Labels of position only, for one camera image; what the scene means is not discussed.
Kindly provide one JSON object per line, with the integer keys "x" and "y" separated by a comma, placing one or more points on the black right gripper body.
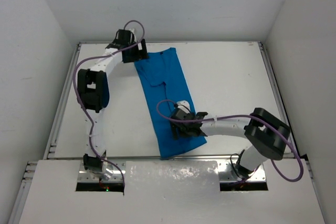
{"x": 180, "y": 128}

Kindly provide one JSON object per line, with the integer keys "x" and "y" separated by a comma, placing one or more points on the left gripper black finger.
{"x": 143, "y": 52}
{"x": 128, "y": 58}

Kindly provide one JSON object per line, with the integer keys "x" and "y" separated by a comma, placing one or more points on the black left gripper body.
{"x": 134, "y": 56}

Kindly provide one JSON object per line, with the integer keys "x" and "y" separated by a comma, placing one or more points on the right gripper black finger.
{"x": 175, "y": 131}
{"x": 191, "y": 132}

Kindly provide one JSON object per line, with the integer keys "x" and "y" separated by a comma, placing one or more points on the blue t shirt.
{"x": 163, "y": 82}

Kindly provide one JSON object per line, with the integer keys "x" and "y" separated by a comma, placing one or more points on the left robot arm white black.
{"x": 93, "y": 95}

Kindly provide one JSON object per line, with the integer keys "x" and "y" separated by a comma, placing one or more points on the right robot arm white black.
{"x": 261, "y": 128}

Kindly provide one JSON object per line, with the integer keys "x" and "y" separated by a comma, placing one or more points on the white front cover panel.
{"x": 152, "y": 198}

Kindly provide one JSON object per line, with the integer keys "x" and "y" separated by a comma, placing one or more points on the silver metal base rail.
{"x": 177, "y": 167}

